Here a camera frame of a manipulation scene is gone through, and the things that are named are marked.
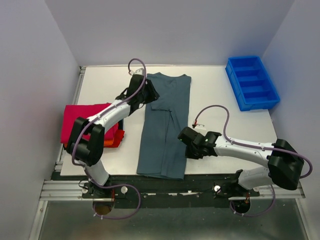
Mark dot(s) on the left table edge rail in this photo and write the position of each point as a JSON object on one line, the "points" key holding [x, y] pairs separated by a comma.
{"points": [[61, 154]]}

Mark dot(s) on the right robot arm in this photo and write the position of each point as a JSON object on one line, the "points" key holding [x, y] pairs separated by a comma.
{"points": [[279, 164]]}

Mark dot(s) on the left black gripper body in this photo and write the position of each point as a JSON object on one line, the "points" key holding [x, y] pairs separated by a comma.
{"points": [[149, 94]]}

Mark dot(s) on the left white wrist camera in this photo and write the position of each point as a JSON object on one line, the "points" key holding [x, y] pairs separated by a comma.
{"points": [[140, 71]]}

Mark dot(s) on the grey-blue t shirt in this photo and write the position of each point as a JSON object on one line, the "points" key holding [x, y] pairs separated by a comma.
{"points": [[162, 154]]}

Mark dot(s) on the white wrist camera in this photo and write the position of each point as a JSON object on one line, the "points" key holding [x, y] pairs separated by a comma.
{"points": [[140, 71], [199, 128]]}

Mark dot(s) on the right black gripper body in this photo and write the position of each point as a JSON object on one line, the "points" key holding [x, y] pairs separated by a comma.
{"points": [[191, 152]]}

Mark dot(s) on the folded magenta t shirt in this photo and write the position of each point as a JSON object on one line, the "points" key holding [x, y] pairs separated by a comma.
{"points": [[72, 112]]}

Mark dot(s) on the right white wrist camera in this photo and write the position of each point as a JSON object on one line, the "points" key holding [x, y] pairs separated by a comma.
{"points": [[199, 128]]}

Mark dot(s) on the folded blue t shirt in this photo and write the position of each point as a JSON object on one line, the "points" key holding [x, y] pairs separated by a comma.
{"points": [[121, 125]]}

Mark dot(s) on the blue plastic bin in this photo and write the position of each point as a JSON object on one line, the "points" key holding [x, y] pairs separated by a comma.
{"points": [[251, 83]]}

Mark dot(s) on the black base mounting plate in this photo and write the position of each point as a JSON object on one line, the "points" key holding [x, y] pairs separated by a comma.
{"points": [[131, 191]]}

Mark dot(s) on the folded orange t shirt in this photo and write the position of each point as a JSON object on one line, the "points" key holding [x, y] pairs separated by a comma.
{"points": [[112, 138]]}

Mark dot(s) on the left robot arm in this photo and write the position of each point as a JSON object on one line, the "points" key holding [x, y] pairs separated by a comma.
{"points": [[86, 141]]}

